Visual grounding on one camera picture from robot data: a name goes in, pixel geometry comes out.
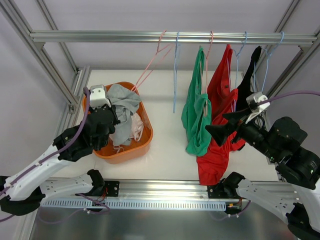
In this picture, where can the blue hanger under red shirt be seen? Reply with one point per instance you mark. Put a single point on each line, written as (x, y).
(237, 54)

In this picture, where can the aluminium front frame rail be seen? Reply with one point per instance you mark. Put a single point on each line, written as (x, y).
(187, 189)

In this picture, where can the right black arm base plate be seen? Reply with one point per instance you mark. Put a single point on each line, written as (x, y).
(215, 192)

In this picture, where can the pink wire hanger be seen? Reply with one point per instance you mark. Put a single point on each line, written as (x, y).
(160, 54)

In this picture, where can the blue hanger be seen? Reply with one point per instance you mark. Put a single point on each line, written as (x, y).
(175, 71)
(269, 54)
(237, 54)

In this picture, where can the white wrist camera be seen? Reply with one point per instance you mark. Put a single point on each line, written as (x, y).
(257, 102)
(98, 97)

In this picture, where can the blue hanger under black shirt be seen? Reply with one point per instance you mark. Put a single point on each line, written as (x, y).
(269, 54)

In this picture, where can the white tank top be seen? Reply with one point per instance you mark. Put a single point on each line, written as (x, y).
(137, 127)

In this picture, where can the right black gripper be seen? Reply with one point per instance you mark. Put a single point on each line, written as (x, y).
(238, 127)

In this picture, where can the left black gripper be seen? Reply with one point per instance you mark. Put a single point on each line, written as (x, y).
(110, 115)

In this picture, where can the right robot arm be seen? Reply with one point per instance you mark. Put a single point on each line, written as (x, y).
(297, 165)

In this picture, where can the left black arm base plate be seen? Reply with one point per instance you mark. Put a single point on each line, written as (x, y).
(111, 188)

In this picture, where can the red shirt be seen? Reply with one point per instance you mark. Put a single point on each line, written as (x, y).
(213, 165)

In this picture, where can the white slotted cable duct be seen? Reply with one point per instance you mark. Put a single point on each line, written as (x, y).
(134, 204)

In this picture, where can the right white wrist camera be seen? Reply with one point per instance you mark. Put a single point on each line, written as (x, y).
(257, 102)

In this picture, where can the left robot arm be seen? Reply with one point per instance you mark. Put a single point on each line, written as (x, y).
(25, 191)

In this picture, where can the orange plastic basket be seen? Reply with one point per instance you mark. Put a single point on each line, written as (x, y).
(135, 149)

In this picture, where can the black shirt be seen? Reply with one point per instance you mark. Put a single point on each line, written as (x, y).
(244, 89)

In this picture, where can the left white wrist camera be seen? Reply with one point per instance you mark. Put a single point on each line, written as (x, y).
(98, 97)

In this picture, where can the grey shirt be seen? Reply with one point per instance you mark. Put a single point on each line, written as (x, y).
(126, 104)

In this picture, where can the aluminium hanging rail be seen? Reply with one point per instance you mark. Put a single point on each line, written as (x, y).
(109, 36)

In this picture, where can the green shirt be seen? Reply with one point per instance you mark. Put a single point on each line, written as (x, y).
(196, 113)

